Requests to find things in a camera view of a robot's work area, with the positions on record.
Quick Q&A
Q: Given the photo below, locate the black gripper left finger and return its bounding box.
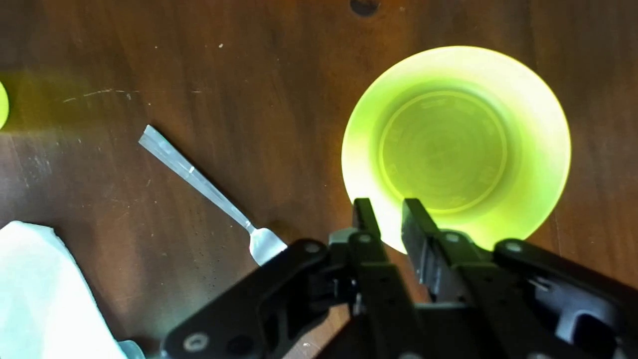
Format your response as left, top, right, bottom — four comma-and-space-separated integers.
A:
350, 197, 388, 265

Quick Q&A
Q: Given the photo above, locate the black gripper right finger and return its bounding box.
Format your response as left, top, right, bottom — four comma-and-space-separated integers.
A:
402, 197, 465, 293

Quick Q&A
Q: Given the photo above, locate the silver fork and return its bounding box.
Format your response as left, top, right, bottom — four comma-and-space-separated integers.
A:
138, 125, 288, 265

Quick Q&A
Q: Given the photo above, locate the yellow bowl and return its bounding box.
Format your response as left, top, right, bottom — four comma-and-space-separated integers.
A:
342, 45, 573, 249

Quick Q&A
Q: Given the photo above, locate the small yellow cup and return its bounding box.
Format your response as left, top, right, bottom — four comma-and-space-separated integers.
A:
0, 81, 11, 129

